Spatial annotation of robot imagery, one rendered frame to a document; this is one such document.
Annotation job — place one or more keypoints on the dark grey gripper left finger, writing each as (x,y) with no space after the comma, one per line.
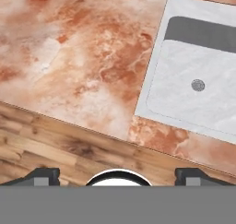
(46,174)

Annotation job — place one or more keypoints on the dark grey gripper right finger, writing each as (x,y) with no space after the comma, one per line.
(190,174)

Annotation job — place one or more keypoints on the black and white round knob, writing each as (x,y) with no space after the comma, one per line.
(118,178)

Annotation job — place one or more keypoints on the white marble sink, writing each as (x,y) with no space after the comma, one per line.
(196,89)

